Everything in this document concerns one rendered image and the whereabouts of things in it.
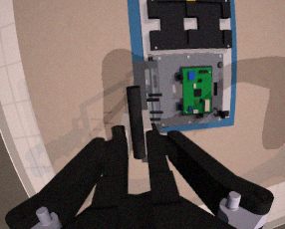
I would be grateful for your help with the green circuit board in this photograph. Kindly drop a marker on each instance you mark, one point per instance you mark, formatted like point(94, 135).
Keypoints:
point(196, 90)

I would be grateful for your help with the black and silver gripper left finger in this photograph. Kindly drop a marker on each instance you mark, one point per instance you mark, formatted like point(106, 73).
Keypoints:
point(59, 201)

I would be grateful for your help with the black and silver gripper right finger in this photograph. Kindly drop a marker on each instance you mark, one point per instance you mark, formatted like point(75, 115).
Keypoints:
point(235, 200)

